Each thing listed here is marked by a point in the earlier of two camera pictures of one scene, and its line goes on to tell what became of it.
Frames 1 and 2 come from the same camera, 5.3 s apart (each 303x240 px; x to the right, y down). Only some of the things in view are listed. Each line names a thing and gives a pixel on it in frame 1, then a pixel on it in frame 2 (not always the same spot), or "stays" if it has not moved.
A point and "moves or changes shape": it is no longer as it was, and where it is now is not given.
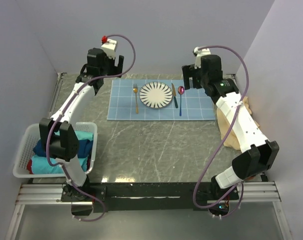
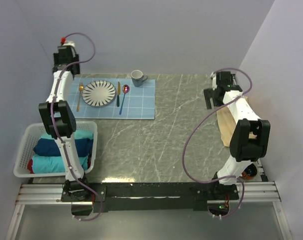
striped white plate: (155, 95) to (99, 93)
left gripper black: (115, 70) to (56, 56)
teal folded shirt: (84, 135) stays
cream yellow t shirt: (225, 124) stays
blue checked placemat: (195, 104) moves or changes shape
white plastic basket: (28, 134) stays
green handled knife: (174, 94) to (118, 92)
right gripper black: (190, 70) to (208, 93)
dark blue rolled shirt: (84, 148) stays
